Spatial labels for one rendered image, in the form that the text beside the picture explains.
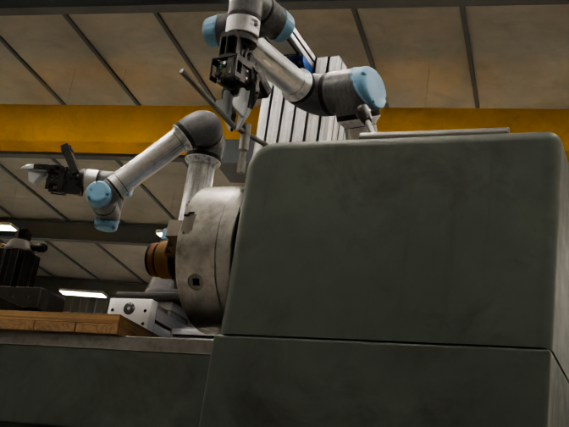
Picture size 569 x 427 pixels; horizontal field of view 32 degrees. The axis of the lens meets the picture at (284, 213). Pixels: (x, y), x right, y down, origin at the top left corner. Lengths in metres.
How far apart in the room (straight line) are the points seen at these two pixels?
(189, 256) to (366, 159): 0.41
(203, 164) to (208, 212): 1.15
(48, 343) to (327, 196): 0.65
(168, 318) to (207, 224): 0.82
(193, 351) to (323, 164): 0.43
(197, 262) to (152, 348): 0.19
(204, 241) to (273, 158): 0.22
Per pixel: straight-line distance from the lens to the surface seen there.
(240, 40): 2.18
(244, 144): 2.16
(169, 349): 1.90
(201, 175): 3.12
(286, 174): 1.86
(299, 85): 2.58
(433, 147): 1.79
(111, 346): 1.97
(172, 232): 2.03
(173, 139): 3.04
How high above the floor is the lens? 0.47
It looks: 20 degrees up
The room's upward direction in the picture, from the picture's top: 8 degrees clockwise
